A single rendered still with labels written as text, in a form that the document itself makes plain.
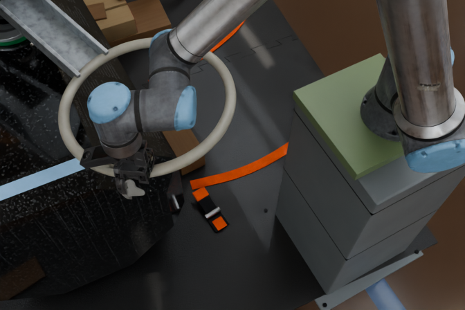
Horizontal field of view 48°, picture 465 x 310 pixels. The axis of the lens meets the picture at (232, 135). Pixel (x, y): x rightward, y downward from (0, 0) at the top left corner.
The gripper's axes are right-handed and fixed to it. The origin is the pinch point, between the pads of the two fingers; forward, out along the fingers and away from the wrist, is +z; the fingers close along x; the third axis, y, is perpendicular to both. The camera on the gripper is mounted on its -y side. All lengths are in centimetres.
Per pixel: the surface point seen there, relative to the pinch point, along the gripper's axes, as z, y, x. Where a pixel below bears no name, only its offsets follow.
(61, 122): -7.1, -20.8, 12.8
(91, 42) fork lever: -9.2, -20.7, 40.7
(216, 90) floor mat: 82, 2, 102
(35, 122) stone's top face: 3.0, -34.0, 18.7
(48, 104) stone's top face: 2.8, -32.5, 25.3
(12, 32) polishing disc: -2, -52, 49
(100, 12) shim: 59, -60, 127
